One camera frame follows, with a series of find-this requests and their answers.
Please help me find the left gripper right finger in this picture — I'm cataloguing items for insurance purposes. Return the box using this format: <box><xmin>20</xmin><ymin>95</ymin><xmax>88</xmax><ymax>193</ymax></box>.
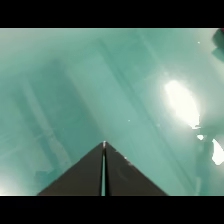
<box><xmin>105</xmin><ymin>142</ymin><xmax>168</xmax><ymax>197</ymax></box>

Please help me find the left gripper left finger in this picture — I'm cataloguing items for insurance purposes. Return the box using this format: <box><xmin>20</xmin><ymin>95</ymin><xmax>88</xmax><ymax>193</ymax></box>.
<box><xmin>37</xmin><ymin>142</ymin><xmax>106</xmax><ymax>197</ymax></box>

